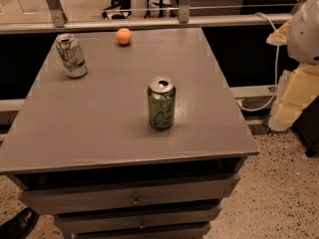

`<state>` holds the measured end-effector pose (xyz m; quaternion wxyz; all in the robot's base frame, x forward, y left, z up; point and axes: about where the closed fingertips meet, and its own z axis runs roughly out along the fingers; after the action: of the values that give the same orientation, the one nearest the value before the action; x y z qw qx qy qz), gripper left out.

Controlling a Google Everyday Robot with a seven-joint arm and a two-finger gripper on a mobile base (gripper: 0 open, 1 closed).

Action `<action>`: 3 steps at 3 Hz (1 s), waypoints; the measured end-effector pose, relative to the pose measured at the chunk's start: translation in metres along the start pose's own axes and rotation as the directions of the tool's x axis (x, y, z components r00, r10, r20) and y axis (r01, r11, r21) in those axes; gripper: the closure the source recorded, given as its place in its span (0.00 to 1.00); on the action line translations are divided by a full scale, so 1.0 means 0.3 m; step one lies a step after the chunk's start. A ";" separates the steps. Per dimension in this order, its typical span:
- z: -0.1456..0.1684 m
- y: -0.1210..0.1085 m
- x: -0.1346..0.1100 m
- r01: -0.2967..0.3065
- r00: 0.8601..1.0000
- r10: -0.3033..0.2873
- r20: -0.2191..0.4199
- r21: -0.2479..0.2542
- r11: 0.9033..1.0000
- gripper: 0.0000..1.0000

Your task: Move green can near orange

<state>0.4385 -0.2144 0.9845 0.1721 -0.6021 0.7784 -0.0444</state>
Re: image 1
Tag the black shoe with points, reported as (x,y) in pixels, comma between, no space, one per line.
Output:
(20,226)

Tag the orange fruit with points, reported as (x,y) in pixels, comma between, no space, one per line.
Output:
(124,36)

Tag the grey metal railing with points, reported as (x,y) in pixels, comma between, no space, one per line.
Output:
(39,16)

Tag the grey drawer cabinet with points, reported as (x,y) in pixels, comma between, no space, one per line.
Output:
(84,150)

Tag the black office chair base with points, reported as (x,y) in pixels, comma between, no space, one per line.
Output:
(119,9)

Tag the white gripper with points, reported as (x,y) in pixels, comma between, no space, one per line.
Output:
(305,34)

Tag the green soda can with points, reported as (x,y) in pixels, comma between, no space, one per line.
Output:
(161,98)

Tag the white 7up can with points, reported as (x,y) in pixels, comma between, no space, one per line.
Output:
(69,49)

